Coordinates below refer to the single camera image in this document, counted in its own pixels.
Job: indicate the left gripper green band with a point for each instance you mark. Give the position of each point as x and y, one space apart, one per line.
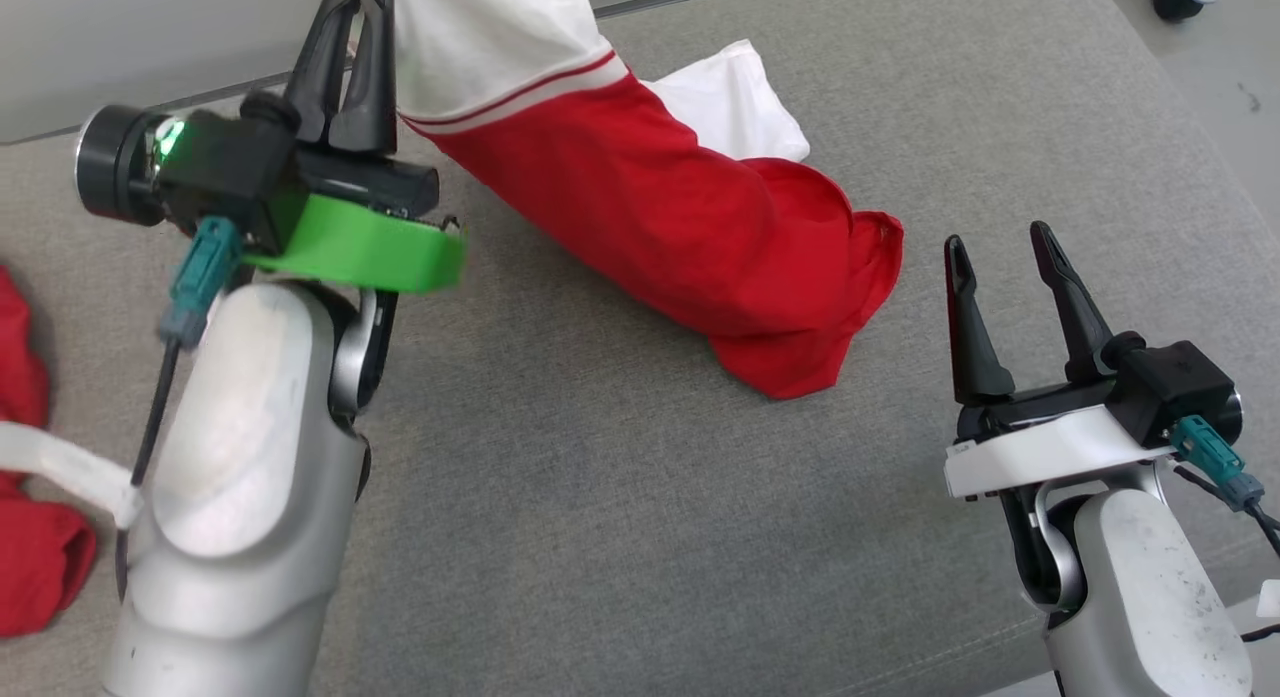
360 247

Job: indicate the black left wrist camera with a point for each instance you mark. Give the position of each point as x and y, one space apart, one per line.
210 167

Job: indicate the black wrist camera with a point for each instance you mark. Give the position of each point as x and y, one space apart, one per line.
1170 382
210 167

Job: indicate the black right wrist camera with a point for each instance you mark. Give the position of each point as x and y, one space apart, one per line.
1170 382

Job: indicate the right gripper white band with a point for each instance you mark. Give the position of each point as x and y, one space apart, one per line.
1050 447

